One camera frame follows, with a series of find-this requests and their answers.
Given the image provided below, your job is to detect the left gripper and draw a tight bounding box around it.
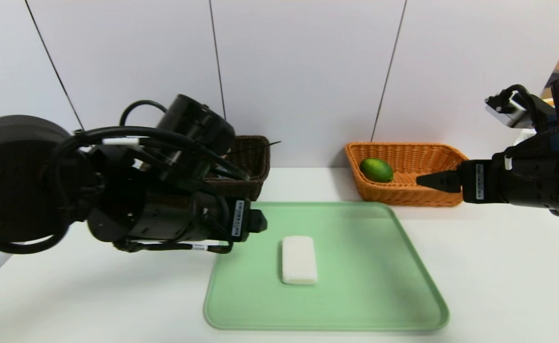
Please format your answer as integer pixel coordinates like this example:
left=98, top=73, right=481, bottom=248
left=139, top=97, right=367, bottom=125
left=189, top=191, right=268, bottom=243

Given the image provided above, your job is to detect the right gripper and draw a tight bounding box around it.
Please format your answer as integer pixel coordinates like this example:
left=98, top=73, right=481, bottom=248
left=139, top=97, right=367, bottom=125
left=415, top=147, right=551, bottom=207

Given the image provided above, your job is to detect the white soap bar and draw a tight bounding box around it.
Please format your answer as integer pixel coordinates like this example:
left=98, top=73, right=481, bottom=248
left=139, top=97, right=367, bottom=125
left=281, top=235, right=318, bottom=286

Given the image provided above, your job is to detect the green lime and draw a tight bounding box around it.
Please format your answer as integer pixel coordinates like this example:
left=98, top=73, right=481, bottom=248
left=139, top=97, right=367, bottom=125
left=359, top=158, right=395, bottom=183

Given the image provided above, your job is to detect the orange wicker basket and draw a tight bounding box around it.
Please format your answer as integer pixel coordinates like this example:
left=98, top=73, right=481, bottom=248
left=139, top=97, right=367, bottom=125
left=345, top=142, right=469, bottom=207

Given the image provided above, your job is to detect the dark brown wicker basket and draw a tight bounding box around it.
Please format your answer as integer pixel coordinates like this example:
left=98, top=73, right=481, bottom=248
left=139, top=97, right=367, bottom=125
left=206, top=135, right=271, bottom=202

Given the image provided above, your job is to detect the light green plastic tray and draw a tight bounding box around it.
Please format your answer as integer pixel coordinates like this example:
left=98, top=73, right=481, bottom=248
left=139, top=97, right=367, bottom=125
left=204, top=202, right=450, bottom=332

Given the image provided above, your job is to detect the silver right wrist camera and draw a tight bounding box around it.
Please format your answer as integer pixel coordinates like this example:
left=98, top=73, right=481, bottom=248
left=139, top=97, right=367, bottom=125
left=485, top=91, right=535, bottom=129

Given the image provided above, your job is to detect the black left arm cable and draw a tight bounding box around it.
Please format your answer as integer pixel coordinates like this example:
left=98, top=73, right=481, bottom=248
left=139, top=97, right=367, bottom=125
left=51, top=99, right=250, bottom=182

